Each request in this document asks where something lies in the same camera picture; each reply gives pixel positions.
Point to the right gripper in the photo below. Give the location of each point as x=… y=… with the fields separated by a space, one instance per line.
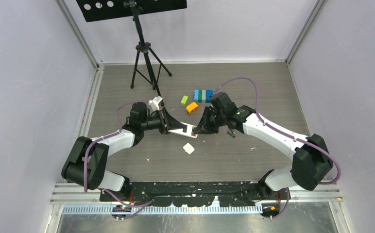
x=204 y=127

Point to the white battery cover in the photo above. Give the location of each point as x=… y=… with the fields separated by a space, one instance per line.
x=188 y=148

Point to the black tripod stand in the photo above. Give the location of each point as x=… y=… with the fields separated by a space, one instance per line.
x=144 y=48

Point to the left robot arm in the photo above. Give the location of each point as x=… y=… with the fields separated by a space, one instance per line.
x=86 y=162

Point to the green toy brick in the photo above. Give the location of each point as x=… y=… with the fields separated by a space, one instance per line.
x=184 y=100

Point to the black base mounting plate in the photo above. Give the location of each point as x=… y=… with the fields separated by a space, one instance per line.
x=197 y=194

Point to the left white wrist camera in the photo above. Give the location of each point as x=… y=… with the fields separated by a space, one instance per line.
x=155 y=103

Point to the white remote with red keypad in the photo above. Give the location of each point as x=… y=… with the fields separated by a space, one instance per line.
x=186 y=130

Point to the orange toy brick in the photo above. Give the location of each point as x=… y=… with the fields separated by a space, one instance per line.
x=192 y=107

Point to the black perforated plate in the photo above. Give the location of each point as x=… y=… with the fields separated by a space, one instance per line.
x=98 y=10

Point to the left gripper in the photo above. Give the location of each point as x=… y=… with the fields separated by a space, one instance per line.
x=170 y=123

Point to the blue green toy block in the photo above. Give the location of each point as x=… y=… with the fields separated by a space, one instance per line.
x=202 y=95

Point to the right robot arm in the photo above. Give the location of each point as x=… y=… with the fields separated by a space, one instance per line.
x=308 y=154

